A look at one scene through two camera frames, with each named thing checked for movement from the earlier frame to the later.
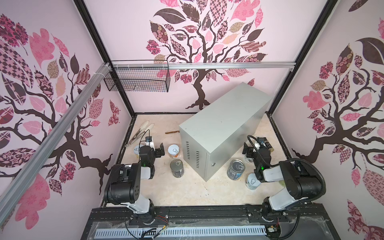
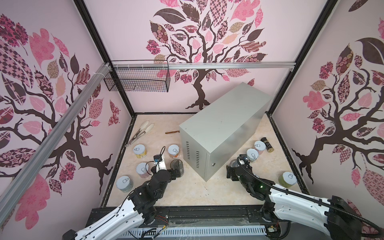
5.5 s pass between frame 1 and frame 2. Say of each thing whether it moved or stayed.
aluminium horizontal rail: stayed
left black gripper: moved
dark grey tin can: stayed
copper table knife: stayed
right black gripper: moved
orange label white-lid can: stayed
